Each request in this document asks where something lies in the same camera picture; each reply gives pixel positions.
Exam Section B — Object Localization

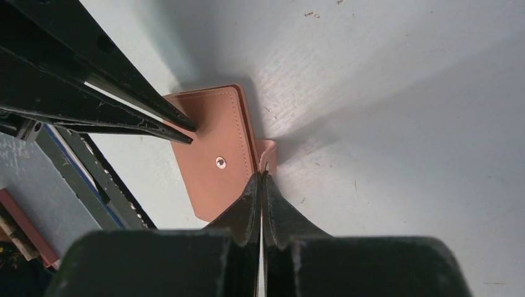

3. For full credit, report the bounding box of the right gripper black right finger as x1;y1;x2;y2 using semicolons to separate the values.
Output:
262;172;331;296

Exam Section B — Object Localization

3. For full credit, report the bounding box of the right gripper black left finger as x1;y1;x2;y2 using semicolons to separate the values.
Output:
205;173;262;296

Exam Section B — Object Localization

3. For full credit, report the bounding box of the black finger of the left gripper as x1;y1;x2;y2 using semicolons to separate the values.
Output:
1;49;193;144
4;1;197;132

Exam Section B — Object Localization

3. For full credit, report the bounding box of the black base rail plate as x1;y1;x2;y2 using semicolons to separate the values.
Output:
36;125;157;230

